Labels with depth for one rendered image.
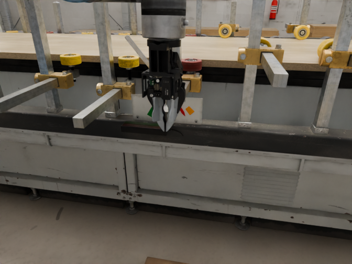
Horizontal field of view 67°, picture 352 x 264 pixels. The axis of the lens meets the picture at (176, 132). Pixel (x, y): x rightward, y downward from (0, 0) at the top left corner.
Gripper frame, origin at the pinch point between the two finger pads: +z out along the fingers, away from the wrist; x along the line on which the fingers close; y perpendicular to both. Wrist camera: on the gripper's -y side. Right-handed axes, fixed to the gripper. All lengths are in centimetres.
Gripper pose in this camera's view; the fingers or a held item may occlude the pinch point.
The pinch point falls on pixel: (166, 124)
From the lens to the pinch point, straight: 65.6
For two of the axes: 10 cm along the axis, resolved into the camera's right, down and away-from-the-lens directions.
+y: -2.0, 3.8, -9.0
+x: 9.8, 0.9, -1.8
